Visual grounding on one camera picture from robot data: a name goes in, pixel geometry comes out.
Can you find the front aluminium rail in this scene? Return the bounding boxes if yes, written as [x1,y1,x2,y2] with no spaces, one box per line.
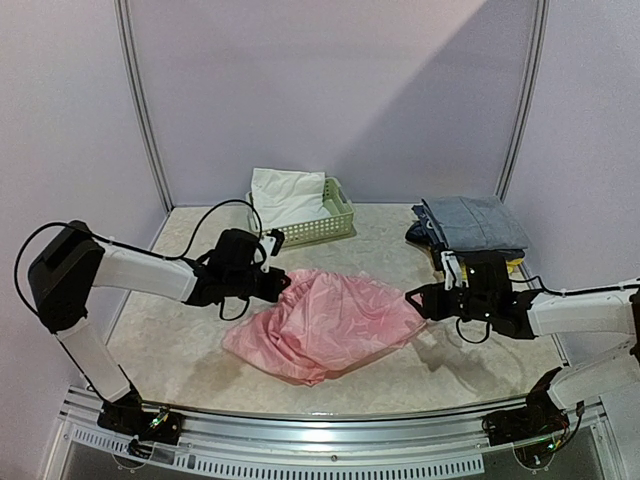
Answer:
[45,387,626,479]

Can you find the pink patterned shorts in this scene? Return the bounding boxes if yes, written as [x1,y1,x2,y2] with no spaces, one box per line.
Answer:
[222,269,424,386]

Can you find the navy folded garment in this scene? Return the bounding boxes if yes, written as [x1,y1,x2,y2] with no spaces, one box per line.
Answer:
[405,205,525,261]

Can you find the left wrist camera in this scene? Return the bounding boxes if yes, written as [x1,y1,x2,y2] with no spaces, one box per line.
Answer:
[258,229,285,273]

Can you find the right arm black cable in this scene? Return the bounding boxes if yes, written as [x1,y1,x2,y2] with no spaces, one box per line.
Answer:
[453,277,640,451]

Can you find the yellow folded garment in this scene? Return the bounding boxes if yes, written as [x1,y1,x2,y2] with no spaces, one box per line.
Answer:
[425,243,524,275]

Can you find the grey blue folded garment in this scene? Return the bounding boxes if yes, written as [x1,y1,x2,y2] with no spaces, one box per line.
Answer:
[422,196,529,252]

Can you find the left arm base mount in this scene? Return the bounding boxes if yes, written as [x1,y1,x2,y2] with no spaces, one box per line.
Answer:
[97,392,185,459]

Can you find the aluminium frame post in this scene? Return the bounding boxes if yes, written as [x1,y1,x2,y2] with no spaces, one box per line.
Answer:
[114,0,174,214]
[495,0,550,202]

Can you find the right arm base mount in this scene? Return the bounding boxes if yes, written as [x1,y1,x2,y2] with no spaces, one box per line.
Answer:
[481,387,585,470]

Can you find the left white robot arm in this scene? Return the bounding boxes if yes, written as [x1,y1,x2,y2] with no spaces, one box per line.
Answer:
[27,221,291,434]

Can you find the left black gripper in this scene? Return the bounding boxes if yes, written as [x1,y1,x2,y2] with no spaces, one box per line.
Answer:
[225,265,289,301]

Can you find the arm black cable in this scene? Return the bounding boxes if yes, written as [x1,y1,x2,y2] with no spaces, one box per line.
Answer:
[13,199,266,321]
[453,277,640,451]

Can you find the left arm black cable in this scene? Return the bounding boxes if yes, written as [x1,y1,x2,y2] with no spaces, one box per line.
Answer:
[13,199,266,321]

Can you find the right aluminium frame post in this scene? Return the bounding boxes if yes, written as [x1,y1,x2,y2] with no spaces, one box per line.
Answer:
[495,0,550,202]

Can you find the green plastic basket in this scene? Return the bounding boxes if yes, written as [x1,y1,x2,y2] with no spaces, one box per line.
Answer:
[246,175,354,247]

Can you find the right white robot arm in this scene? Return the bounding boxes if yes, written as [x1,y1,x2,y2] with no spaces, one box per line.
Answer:
[405,252,639,436]

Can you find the left aluminium frame post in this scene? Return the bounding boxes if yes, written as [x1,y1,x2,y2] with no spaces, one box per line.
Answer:
[114,0,174,214]

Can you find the white cloth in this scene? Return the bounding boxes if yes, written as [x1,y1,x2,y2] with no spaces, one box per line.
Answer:
[251,168,331,228]

